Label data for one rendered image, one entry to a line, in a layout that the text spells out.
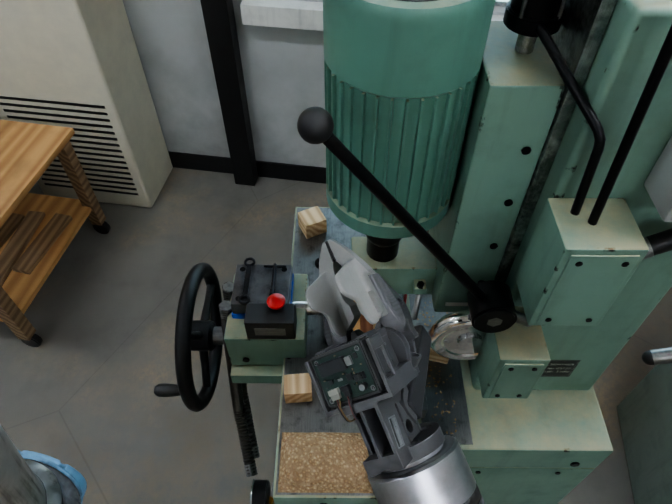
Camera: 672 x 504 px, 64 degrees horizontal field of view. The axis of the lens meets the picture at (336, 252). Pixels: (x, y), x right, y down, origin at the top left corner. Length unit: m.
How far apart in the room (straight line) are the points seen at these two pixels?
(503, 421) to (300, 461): 0.39
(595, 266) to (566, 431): 0.49
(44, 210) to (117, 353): 0.69
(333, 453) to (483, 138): 0.49
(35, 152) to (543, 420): 1.80
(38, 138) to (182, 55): 0.63
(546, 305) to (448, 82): 0.29
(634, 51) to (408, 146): 0.23
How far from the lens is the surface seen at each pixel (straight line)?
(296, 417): 0.91
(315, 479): 0.85
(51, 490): 0.98
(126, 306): 2.25
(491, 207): 0.72
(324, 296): 0.52
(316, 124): 0.51
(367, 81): 0.57
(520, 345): 0.80
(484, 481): 1.19
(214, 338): 1.09
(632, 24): 0.57
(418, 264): 0.86
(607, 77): 0.59
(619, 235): 0.66
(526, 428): 1.06
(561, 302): 0.70
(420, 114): 0.59
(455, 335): 0.84
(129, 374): 2.09
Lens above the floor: 1.73
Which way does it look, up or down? 50 degrees down
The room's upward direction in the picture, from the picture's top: straight up
